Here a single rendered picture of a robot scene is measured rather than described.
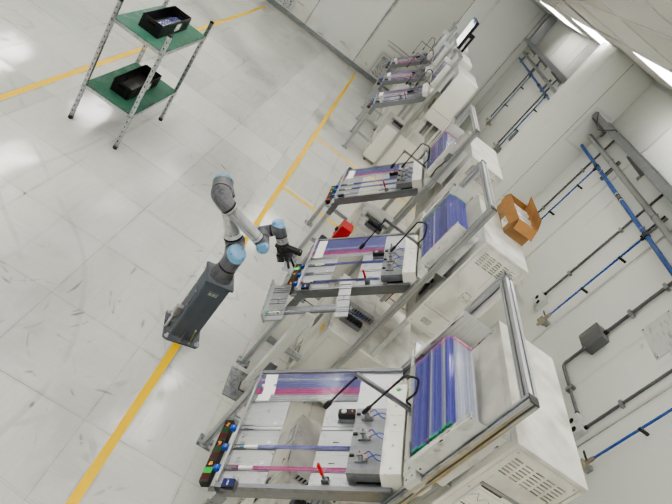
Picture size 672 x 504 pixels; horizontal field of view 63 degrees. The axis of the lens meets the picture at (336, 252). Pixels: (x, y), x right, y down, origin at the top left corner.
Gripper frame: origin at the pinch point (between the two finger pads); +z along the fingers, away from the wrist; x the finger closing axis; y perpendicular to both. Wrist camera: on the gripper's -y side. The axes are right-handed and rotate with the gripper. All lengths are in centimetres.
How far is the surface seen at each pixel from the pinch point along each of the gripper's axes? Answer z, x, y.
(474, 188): 12, -135, -119
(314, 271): 10.0, -14.5, -9.4
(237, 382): 63, 32, 44
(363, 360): 66, 10, -37
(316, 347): 54, 10, -7
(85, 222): -38, -19, 146
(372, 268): 10, -14, -48
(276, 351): 36, 36, 10
